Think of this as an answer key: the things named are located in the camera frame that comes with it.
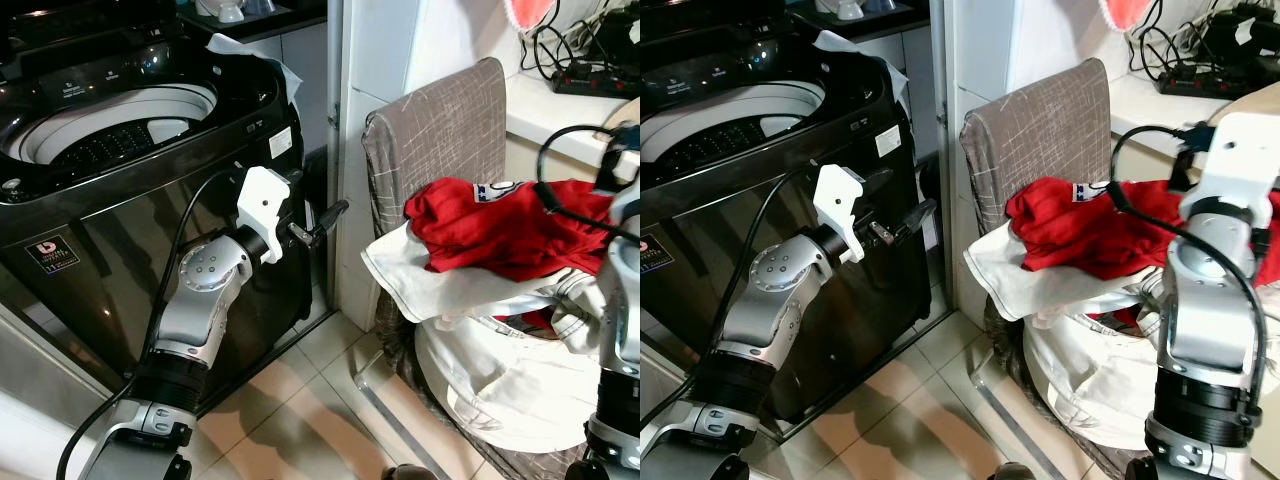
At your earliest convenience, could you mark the red garment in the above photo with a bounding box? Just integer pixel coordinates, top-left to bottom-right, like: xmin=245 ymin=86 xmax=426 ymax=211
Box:
xmin=404 ymin=177 xmax=619 ymax=284
xmin=1004 ymin=175 xmax=1280 ymax=283

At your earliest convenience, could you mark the black top-load washing machine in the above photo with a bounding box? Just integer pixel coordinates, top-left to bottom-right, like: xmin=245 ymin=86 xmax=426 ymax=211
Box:
xmin=0 ymin=0 xmax=319 ymax=396
xmin=640 ymin=0 xmax=939 ymax=421

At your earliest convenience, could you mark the white paper sheet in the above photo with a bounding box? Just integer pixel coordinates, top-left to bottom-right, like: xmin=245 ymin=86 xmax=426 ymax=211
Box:
xmin=814 ymin=30 xmax=911 ymax=113
xmin=206 ymin=33 xmax=303 ymax=113

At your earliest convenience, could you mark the chair with brown checked cover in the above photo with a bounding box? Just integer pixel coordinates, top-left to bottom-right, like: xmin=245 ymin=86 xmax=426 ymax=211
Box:
xmin=362 ymin=57 xmax=509 ymax=233
xmin=960 ymin=57 xmax=1113 ymax=233

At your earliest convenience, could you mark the dark shelf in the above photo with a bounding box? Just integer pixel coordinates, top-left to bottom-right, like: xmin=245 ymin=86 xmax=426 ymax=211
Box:
xmin=788 ymin=0 xmax=933 ymax=42
xmin=178 ymin=0 xmax=329 ymax=44

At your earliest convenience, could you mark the white laundry bag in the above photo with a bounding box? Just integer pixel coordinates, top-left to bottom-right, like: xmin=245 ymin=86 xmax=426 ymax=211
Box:
xmin=1020 ymin=300 xmax=1171 ymax=451
xmin=413 ymin=298 xmax=603 ymax=453

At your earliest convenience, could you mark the white countertop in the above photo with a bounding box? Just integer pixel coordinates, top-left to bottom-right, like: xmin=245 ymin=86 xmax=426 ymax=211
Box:
xmin=504 ymin=68 xmax=641 ymax=143
xmin=1110 ymin=72 xmax=1280 ymax=159

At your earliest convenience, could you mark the white grey striped garment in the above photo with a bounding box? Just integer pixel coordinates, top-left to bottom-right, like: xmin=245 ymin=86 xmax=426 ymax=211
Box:
xmin=546 ymin=270 xmax=613 ymax=357
xmin=1128 ymin=272 xmax=1173 ymax=343

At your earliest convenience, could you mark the pink round object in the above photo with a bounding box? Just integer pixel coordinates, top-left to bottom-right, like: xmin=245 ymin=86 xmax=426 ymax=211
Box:
xmin=504 ymin=0 xmax=561 ymax=30
xmin=1099 ymin=0 xmax=1161 ymax=32

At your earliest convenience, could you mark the black power strip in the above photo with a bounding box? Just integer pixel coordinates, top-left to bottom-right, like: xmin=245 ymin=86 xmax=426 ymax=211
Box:
xmin=552 ymin=60 xmax=641 ymax=99
xmin=1157 ymin=60 xmax=1280 ymax=100

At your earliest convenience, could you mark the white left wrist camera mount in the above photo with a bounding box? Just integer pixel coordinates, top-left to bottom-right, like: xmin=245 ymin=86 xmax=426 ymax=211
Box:
xmin=236 ymin=166 xmax=294 ymax=265
xmin=814 ymin=164 xmax=867 ymax=265

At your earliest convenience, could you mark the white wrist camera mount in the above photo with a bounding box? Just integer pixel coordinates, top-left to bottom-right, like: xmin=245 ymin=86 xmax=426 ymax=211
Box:
xmin=1180 ymin=110 xmax=1280 ymax=226
xmin=236 ymin=166 xmax=294 ymax=265
xmin=600 ymin=125 xmax=641 ymax=196
xmin=814 ymin=164 xmax=867 ymax=265

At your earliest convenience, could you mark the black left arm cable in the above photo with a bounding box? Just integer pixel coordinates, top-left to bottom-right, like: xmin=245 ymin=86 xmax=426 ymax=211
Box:
xmin=56 ymin=166 xmax=246 ymax=480
xmin=640 ymin=162 xmax=823 ymax=429

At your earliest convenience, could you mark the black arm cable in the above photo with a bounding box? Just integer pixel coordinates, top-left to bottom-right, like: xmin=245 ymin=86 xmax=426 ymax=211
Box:
xmin=1108 ymin=124 xmax=1263 ymax=401
xmin=536 ymin=124 xmax=641 ymax=243
xmin=56 ymin=166 xmax=246 ymax=480
xmin=640 ymin=162 xmax=823 ymax=429

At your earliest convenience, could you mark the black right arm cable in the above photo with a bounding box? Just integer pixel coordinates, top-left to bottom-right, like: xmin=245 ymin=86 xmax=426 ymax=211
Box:
xmin=536 ymin=124 xmax=641 ymax=243
xmin=1108 ymin=124 xmax=1263 ymax=401

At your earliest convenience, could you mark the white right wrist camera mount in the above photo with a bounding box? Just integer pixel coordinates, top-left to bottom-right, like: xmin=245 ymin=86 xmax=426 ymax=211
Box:
xmin=600 ymin=125 xmax=641 ymax=196
xmin=1180 ymin=110 xmax=1280 ymax=226

